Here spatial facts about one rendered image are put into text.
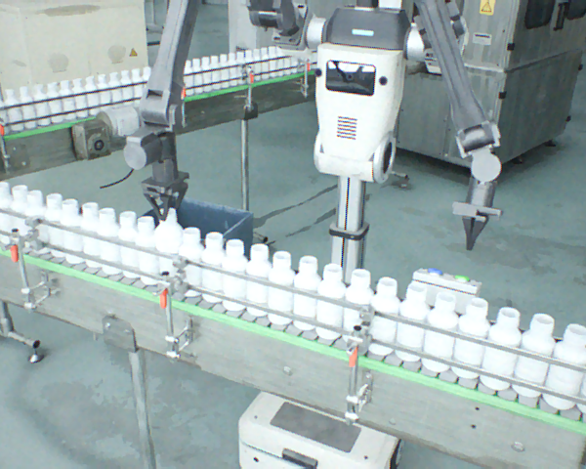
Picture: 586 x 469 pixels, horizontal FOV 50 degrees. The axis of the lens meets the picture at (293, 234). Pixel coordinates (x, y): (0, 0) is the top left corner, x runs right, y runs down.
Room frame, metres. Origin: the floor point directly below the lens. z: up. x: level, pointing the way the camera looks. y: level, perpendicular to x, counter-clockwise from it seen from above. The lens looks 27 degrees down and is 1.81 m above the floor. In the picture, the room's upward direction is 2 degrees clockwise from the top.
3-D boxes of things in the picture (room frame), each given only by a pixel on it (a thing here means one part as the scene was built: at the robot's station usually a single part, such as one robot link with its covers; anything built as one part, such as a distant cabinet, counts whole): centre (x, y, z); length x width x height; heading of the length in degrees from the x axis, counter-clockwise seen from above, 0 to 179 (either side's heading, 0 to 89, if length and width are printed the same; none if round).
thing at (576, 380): (0.93, -0.52, 1.08); 0.06 x 0.06 x 0.17
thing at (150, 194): (1.29, 0.29, 1.23); 0.07 x 0.07 x 0.09; 65
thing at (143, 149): (1.26, 0.30, 1.40); 0.12 x 0.09 x 0.12; 156
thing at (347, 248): (1.80, -0.18, 0.74); 0.11 x 0.11 x 0.40; 65
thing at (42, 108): (2.59, 1.08, 1.08); 0.06 x 0.06 x 0.17
